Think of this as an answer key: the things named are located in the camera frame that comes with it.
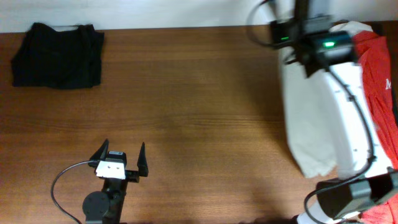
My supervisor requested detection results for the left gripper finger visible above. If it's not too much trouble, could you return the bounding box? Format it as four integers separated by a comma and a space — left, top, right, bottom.
137, 142, 149, 171
90, 139, 109, 161

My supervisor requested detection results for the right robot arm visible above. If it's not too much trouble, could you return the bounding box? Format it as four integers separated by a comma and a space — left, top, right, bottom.
271, 1, 397, 223

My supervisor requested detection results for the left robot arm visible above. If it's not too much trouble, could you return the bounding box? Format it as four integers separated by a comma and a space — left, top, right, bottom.
82, 140, 149, 224

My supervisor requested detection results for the red t-shirt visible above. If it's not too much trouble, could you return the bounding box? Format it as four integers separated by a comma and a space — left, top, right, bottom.
351, 30, 398, 224

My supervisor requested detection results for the white garment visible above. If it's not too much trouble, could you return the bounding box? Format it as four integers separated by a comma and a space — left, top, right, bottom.
278, 21, 374, 179

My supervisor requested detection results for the black folded garment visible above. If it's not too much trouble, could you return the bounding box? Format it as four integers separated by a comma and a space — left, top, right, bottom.
11, 22, 104, 90

